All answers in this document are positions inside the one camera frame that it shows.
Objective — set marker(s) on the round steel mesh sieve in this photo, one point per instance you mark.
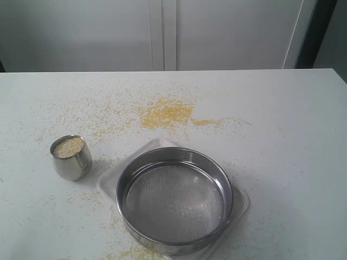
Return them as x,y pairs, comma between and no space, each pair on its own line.
174,200

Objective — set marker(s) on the stainless steel cup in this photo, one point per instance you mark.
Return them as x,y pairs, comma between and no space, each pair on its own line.
71,157

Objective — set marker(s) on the spilled yellow grain pile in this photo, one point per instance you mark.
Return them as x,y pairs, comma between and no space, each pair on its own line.
168,114

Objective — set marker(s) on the white square plastic tray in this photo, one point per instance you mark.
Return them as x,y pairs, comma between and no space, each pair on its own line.
108,180

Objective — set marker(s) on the white cabinet doors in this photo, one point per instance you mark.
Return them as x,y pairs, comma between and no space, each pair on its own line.
88,36

